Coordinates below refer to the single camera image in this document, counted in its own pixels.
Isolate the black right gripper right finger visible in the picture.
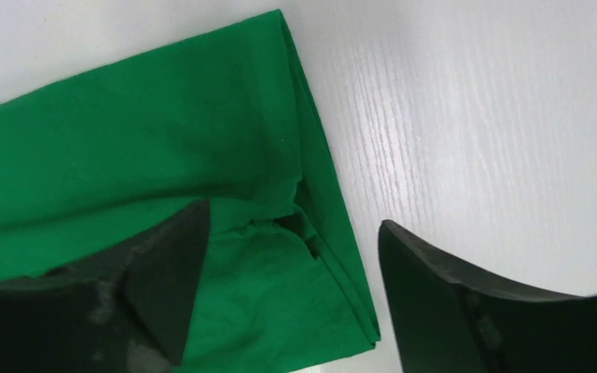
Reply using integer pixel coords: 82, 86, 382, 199
378, 220, 597, 373

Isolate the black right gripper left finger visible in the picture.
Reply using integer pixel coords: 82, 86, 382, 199
0, 199, 211, 372

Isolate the green t shirt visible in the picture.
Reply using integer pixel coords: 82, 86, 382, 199
0, 10, 380, 372

